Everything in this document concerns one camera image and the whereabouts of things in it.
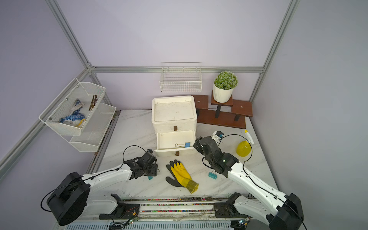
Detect brown wooden step shelf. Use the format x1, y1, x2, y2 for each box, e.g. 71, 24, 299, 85
193, 93, 253, 129

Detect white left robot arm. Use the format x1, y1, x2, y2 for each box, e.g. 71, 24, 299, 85
47, 149, 158, 226

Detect white mesh upper bin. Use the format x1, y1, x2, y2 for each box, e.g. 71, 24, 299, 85
39, 78, 105, 136

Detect yellow spray bottle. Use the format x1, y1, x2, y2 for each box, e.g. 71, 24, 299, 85
236, 130, 254, 157

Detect white wire wall basket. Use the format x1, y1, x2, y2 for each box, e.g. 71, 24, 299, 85
160, 62, 203, 93

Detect yellow black work glove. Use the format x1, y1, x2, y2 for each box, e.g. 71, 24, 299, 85
165, 160, 199, 194

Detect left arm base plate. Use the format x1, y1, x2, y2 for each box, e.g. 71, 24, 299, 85
99, 194, 140, 220

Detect white mesh lower bin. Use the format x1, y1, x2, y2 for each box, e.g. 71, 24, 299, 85
69, 103, 116, 152

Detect white mesh bin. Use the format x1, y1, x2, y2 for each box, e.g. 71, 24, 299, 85
69, 103, 116, 152
39, 78, 105, 136

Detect green plant in white pot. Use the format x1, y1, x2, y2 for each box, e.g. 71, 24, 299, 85
213, 71, 238, 103

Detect blue white cloth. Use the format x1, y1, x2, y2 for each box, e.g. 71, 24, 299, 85
59, 99, 86, 127

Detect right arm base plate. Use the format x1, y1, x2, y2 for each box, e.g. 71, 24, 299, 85
214, 193, 249, 218

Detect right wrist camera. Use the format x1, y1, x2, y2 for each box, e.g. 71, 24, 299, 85
212, 131, 224, 143

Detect white plastic drawer cabinet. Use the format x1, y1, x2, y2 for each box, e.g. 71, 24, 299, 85
151, 95, 197, 157

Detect brown wooden clothespins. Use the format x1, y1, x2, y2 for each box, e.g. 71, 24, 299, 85
89, 94, 98, 111

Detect blue binder clip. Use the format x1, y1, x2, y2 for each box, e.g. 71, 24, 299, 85
175, 142, 191, 148

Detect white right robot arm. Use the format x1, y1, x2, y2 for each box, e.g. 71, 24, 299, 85
193, 137, 304, 230

